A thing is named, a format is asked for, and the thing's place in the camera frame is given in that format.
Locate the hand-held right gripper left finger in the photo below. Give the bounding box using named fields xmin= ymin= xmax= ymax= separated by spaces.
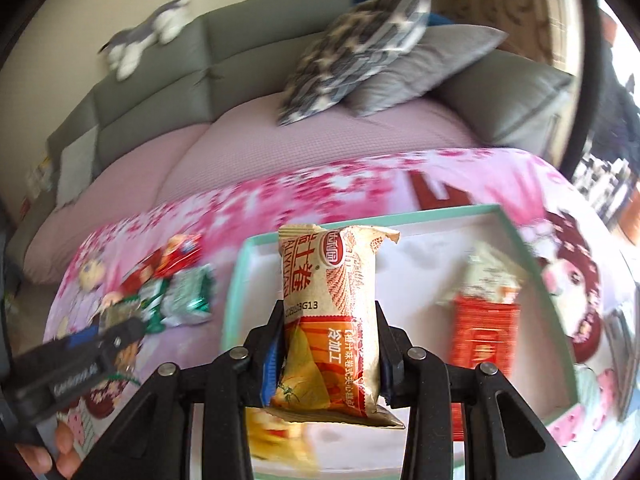
xmin=82 ymin=300 xmax=287 ymax=480

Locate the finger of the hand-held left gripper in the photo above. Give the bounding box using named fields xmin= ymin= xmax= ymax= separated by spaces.
xmin=67 ymin=326 xmax=101 ymax=348
xmin=97 ymin=319 xmax=147 ymax=361

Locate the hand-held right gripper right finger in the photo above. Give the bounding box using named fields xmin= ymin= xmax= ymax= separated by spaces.
xmin=372 ymin=301 xmax=571 ymax=480

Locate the clear packet with green edges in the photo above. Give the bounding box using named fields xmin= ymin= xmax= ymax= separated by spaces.
xmin=100 ymin=296 xmax=147 ymax=333

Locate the orange roll cake packet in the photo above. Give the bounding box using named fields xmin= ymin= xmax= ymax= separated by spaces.
xmin=270 ymin=223 xmax=406 ymax=430

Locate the white tray teal rim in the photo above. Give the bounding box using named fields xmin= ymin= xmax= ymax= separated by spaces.
xmin=221 ymin=203 xmax=583 ymax=480

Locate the person's left hand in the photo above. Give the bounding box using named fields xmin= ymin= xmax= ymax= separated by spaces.
xmin=15 ymin=422 xmax=83 ymax=478

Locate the red sausage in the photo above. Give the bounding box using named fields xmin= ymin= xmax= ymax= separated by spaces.
xmin=120 ymin=270 xmax=153 ymax=297

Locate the green silver snack packet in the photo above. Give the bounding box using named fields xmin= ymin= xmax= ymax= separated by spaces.
xmin=167 ymin=266 xmax=215 ymax=326

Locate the red white wafer packet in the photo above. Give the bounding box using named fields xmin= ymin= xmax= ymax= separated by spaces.
xmin=150 ymin=234 xmax=203 ymax=278

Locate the long red snack packet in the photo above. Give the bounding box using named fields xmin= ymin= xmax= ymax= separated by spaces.
xmin=447 ymin=295 xmax=518 ymax=441

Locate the white green snack packet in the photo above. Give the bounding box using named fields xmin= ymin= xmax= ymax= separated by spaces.
xmin=437 ymin=240 xmax=526 ymax=311

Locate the white rack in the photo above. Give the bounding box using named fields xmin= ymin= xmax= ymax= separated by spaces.
xmin=27 ymin=157 xmax=53 ymax=196

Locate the light grey cushion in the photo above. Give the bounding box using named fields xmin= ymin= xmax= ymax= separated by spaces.
xmin=56 ymin=127 xmax=98 ymax=211

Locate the printed cartoon blanket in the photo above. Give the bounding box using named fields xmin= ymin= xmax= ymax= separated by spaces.
xmin=42 ymin=147 xmax=636 ymax=480

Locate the pink sofa cover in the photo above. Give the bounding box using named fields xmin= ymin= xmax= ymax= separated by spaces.
xmin=24 ymin=92 xmax=481 ymax=283

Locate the grey pillow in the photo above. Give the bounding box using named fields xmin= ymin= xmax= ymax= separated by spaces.
xmin=342 ymin=24 xmax=510 ymax=117

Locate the grey sofa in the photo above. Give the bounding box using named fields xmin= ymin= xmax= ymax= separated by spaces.
xmin=7 ymin=0 xmax=576 ymax=271

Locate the grey white plush toy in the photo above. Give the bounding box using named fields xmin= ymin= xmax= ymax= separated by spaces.
xmin=97 ymin=0 xmax=195 ymax=82

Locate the black white patterned pillow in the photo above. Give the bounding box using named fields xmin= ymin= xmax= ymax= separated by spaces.
xmin=277 ymin=0 xmax=433 ymax=127

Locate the black pole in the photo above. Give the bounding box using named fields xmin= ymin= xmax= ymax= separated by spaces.
xmin=560 ymin=0 xmax=601 ymax=181

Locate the patterned beige curtain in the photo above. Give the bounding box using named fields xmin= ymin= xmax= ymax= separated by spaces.
xmin=430 ymin=0 xmax=566 ymax=66

